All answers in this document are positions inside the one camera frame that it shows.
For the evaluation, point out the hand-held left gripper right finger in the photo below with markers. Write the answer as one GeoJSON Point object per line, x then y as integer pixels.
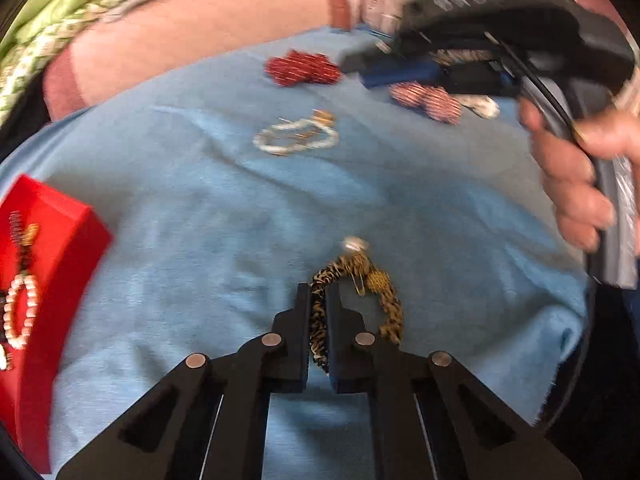
{"type": "Point", "coordinates": [336, 355]}

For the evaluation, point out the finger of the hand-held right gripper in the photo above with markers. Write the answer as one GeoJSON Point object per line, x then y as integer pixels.
{"type": "Point", "coordinates": [400, 73]}
{"type": "Point", "coordinates": [400, 49]}

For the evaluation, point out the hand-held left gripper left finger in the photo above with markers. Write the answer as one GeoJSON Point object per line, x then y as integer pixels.
{"type": "Point", "coordinates": [300, 350]}

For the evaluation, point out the red plaid scrunchie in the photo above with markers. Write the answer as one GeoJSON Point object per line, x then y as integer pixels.
{"type": "Point", "coordinates": [430, 102]}

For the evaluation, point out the red cardboard box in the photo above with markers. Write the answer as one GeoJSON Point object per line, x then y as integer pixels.
{"type": "Point", "coordinates": [62, 260]}

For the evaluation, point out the person's right hand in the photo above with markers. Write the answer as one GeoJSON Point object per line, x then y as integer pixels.
{"type": "Point", "coordinates": [570, 185]}

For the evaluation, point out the white hair accessory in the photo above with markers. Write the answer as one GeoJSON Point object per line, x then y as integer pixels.
{"type": "Point", "coordinates": [482, 107]}

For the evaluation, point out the red dotted scrunchie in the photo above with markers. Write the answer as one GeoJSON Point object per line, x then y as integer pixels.
{"type": "Point", "coordinates": [300, 67]}

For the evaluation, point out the blue blanket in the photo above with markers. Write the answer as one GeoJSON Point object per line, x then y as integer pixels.
{"type": "Point", "coordinates": [200, 200]}

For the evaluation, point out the pink quilted mattress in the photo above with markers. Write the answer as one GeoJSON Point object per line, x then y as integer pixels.
{"type": "Point", "coordinates": [190, 35]}

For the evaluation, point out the green patterned quilt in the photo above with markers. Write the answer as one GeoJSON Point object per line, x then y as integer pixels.
{"type": "Point", "coordinates": [55, 25]}

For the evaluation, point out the dark cloth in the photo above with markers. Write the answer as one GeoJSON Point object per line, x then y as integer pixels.
{"type": "Point", "coordinates": [20, 110]}

